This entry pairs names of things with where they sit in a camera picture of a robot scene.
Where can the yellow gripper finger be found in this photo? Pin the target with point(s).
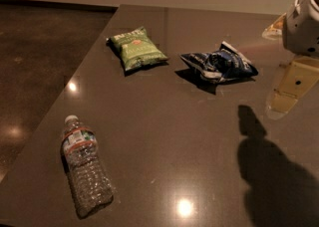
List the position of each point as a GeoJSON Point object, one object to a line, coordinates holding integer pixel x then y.
{"type": "Point", "coordinates": [276, 29]}
{"type": "Point", "coordinates": [292, 82]}

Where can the blue chip bag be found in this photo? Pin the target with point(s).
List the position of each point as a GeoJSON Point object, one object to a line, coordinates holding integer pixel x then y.
{"type": "Point", "coordinates": [224, 65]}

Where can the clear plastic water bottle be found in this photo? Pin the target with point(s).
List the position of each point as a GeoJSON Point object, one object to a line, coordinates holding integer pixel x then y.
{"type": "Point", "coordinates": [91, 187]}

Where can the green chip bag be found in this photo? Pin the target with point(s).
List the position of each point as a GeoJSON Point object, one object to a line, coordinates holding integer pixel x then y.
{"type": "Point", "coordinates": [136, 49]}

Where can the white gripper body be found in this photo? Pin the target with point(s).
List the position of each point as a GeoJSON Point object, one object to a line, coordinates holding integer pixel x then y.
{"type": "Point", "coordinates": [301, 27]}

